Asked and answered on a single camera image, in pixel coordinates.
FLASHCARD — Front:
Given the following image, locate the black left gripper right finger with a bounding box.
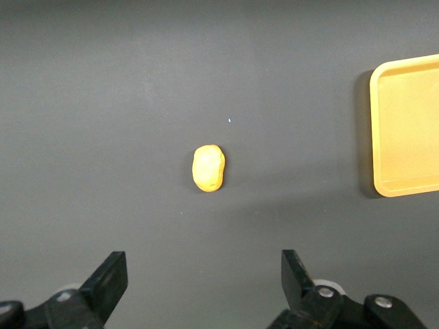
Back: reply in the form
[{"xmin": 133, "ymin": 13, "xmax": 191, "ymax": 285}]
[{"xmin": 265, "ymin": 249, "xmax": 428, "ymax": 329}]

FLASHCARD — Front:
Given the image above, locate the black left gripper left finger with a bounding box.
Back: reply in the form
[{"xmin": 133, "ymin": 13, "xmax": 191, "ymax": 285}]
[{"xmin": 0, "ymin": 251, "xmax": 129, "ymax": 329}]

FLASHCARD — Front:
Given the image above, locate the yellow potato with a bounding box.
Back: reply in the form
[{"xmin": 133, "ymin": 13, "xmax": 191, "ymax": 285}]
[{"xmin": 191, "ymin": 144, "xmax": 227, "ymax": 193}]

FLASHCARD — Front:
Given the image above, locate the yellow rectangular plastic tray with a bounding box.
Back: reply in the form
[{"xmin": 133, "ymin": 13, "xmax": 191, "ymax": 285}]
[{"xmin": 369, "ymin": 53, "xmax": 439, "ymax": 198}]

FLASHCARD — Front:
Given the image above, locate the dark grey table mat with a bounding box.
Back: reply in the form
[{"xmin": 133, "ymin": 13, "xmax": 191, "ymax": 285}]
[{"xmin": 0, "ymin": 0, "xmax": 439, "ymax": 329}]

